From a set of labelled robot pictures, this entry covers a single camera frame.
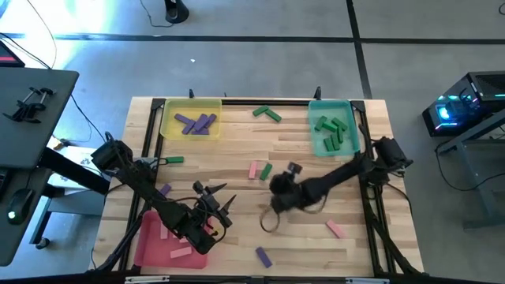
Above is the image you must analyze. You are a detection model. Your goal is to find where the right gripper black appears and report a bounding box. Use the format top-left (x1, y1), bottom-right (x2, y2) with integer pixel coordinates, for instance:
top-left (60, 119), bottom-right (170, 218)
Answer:
top-left (269, 173), bottom-right (316, 214)

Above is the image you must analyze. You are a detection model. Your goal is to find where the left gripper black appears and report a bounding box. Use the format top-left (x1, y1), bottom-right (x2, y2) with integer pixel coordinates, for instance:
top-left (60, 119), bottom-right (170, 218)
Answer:
top-left (192, 180), bottom-right (238, 238)

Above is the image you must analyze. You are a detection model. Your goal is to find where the pink translucent plastic bin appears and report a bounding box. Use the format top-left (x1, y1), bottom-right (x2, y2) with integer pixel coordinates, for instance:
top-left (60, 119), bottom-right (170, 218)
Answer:
top-left (133, 210), bottom-right (211, 271)

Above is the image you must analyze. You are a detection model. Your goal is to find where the yellow translucent plastic bin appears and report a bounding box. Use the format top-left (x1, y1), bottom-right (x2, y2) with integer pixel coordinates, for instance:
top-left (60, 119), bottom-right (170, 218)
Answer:
top-left (159, 98), bottom-right (223, 142)

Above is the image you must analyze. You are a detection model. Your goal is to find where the teal translucent plastic bin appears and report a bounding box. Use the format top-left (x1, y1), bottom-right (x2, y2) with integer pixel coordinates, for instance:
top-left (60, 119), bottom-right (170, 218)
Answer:
top-left (307, 99), bottom-right (362, 158)

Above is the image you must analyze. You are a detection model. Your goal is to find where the white printed sheet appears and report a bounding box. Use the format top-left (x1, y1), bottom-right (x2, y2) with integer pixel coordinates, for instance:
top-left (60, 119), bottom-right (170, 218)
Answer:
top-left (46, 136), bottom-right (114, 190)

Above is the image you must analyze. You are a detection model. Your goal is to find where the black floor stand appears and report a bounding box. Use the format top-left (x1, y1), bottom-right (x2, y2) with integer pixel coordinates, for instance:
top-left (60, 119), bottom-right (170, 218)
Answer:
top-left (163, 0), bottom-right (190, 24)

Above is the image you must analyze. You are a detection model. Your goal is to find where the black desk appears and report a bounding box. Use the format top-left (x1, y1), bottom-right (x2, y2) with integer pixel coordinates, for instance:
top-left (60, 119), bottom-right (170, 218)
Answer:
top-left (0, 66), bottom-right (111, 196)

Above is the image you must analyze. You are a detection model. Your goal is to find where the black computer mouse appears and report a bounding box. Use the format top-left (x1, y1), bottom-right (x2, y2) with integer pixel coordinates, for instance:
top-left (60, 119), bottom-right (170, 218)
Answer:
top-left (6, 188), bottom-right (36, 226)

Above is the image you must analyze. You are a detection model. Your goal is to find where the black desk clamp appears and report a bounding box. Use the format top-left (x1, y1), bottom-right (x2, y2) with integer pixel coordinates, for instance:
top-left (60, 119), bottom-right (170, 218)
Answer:
top-left (31, 87), bottom-right (57, 112)
top-left (2, 87), bottom-right (40, 124)

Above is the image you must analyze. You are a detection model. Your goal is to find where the black side table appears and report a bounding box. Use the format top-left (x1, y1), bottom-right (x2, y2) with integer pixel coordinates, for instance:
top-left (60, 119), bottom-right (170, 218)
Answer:
top-left (0, 167), bottom-right (52, 268)

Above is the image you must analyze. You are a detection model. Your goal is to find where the black RGB computer case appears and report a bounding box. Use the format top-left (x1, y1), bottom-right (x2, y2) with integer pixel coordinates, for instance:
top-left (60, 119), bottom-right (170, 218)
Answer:
top-left (421, 69), bottom-right (505, 138)

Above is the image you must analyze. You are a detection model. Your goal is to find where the laptop with red screen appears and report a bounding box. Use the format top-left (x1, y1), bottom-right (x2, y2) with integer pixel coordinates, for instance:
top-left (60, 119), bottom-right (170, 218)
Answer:
top-left (0, 39), bottom-right (25, 69)

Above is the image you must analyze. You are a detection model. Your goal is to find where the brown cable loop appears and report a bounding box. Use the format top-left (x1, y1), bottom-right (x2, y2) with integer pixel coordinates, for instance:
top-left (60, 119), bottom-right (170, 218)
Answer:
top-left (259, 203), bottom-right (282, 234)

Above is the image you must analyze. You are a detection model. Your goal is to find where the silver metal bracket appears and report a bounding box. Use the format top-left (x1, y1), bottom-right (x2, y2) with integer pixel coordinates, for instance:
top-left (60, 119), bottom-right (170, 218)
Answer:
top-left (124, 275), bottom-right (170, 284)
top-left (345, 276), bottom-right (390, 284)

